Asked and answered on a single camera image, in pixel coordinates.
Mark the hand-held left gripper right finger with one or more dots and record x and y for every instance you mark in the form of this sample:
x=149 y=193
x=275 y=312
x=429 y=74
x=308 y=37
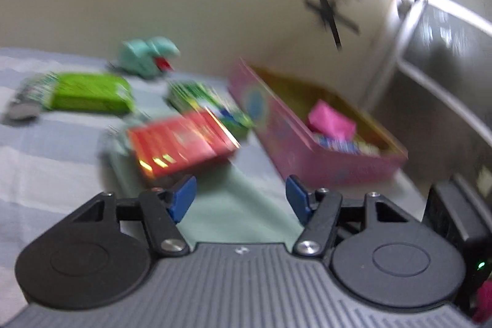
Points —
x=298 y=197

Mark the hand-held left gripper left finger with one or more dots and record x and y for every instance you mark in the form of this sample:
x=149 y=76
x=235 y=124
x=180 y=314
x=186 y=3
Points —
x=183 y=195

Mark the red box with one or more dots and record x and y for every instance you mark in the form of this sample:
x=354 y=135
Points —
x=180 y=143

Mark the pink storage box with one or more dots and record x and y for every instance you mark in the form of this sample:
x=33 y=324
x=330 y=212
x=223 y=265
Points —
x=292 y=143

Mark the green printed box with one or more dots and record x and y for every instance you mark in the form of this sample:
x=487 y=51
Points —
x=200 y=101

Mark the green wet wipes packet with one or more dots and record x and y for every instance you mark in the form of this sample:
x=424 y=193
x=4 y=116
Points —
x=92 y=93

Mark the pale green cloth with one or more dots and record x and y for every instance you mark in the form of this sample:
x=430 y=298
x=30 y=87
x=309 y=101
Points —
x=238 y=209

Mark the blue printed packet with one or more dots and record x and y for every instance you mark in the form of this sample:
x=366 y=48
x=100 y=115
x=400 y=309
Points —
x=346 y=146

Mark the pink cloth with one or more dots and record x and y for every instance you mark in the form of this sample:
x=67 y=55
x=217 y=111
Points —
x=485 y=301

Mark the pink packet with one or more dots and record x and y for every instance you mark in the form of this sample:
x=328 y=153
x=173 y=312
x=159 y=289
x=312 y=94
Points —
x=330 y=120

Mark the striped bed sheet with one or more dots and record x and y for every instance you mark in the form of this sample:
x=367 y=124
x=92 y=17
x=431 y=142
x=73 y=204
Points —
x=57 y=159

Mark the teal plush toy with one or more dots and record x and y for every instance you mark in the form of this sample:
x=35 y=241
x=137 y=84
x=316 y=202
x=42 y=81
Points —
x=142 y=57

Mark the small striped tissue pack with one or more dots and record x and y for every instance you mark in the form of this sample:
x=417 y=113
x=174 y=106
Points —
x=36 y=89

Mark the white framed window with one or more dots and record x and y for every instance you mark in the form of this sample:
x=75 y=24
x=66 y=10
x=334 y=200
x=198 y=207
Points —
x=442 y=43

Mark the grey flat object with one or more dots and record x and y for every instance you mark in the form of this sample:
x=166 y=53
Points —
x=21 y=113

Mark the black cross-shaped wall bracket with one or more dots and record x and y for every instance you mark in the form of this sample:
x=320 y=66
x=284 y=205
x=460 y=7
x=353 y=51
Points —
x=329 y=15

